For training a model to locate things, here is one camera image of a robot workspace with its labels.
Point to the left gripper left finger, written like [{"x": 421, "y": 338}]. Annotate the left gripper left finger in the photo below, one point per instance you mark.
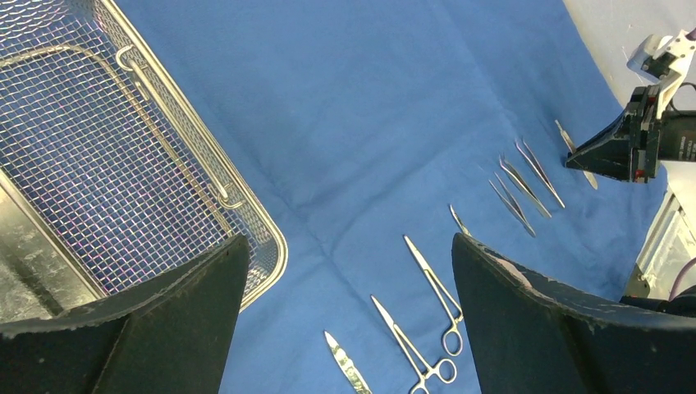
[{"x": 170, "y": 334}]

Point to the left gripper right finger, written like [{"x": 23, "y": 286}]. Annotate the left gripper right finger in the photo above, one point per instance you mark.
[{"x": 529, "y": 333}]

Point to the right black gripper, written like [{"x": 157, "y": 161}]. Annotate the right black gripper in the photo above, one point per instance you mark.
[{"x": 626, "y": 149}]

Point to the steel scalpel handle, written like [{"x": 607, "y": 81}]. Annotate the steel scalpel handle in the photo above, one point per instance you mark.
[{"x": 571, "y": 147}]

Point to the steel dressing forceps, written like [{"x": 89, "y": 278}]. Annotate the steel dressing forceps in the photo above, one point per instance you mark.
[{"x": 531, "y": 159}]

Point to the steel hemostat forceps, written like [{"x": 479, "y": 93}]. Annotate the steel hemostat forceps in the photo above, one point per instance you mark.
[{"x": 452, "y": 340}]

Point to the steel ring-handled forceps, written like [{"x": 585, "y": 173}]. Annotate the steel ring-handled forceps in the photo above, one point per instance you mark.
[{"x": 444, "y": 369}]

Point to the steel toothed tissue forceps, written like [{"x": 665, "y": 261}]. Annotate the steel toothed tissue forceps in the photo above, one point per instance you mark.
[{"x": 523, "y": 186}]

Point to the steel needle holder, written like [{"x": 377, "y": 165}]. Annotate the steel needle holder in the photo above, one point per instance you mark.
[{"x": 463, "y": 229}]

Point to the steel instrument pan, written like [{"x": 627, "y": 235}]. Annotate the steel instrument pan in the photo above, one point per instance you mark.
[{"x": 40, "y": 277}]

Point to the steel surgical scissors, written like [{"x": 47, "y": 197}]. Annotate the steel surgical scissors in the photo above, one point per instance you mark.
[{"x": 346, "y": 365}]

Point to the metal mesh tray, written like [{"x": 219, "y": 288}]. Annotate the metal mesh tray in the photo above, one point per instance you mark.
[{"x": 101, "y": 140}]

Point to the blue surgical wrap cloth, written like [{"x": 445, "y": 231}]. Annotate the blue surgical wrap cloth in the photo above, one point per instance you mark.
[{"x": 358, "y": 122}]

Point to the steel tweezers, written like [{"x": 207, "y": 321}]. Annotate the steel tweezers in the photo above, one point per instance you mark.
[{"x": 511, "y": 204}]

